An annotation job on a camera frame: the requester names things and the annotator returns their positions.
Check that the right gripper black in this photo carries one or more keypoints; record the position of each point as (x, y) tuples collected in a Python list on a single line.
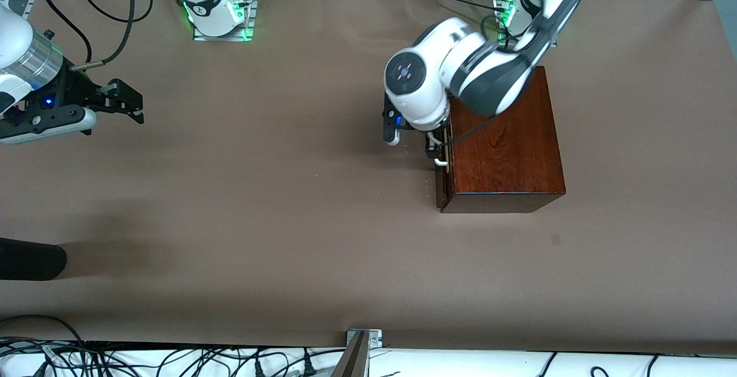
[(73, 90)]

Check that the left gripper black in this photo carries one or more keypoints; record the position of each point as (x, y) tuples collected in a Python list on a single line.
[(432, 145)]

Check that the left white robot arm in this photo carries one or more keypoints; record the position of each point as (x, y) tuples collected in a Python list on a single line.
[(420, 95)]

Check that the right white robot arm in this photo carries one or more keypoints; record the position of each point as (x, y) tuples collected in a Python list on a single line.
[(17, 43)]

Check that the dark wooden cabinet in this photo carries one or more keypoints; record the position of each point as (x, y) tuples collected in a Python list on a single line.
[(506, 164)]

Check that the brown paper table cover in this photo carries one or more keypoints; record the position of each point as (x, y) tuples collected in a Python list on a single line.
[(288, 250)]

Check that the black cylinder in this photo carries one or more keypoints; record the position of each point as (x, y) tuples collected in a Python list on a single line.
[(29, 259)]

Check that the grey aluminium beam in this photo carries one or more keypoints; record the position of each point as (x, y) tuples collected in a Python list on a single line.
[(352, 362)]

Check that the right arm aluminium base plate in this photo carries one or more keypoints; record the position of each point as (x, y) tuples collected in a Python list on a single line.
[(221, 38)]

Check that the perforated aluminium edge rail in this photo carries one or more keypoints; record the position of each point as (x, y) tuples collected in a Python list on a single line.
[(17, 6)]

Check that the small aluminium corner bracket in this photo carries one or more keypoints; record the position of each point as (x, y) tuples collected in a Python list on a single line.
[(374, 336)]

